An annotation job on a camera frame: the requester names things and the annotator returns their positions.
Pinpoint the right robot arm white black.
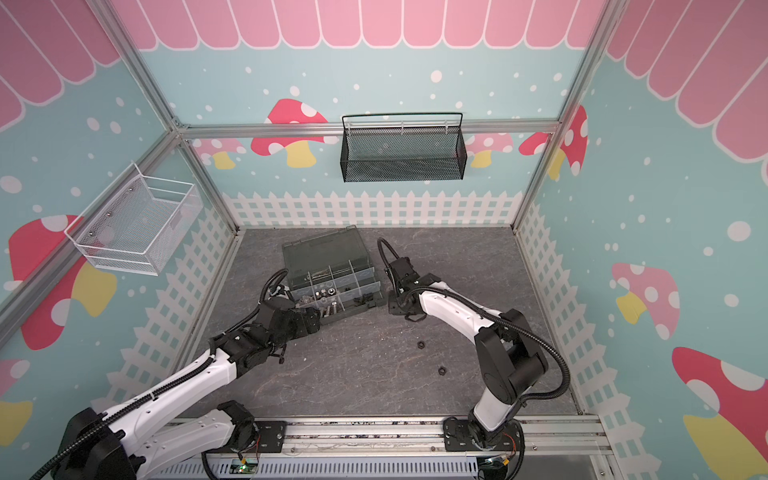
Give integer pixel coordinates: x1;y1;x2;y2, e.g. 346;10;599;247
385;257;571;451

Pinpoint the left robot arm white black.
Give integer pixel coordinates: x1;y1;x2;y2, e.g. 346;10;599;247
32;298;321;479

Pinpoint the white wire mesh basket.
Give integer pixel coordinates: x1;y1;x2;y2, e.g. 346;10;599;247
64;164;204;276

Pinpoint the black wire mesh basket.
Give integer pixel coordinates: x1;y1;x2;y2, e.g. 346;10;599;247
340;112;468;183

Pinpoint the green plastic compartment organizer box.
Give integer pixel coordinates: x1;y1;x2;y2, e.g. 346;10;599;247
282;226;385;326

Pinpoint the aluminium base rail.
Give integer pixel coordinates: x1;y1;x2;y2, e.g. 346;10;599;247
173;415;613;480

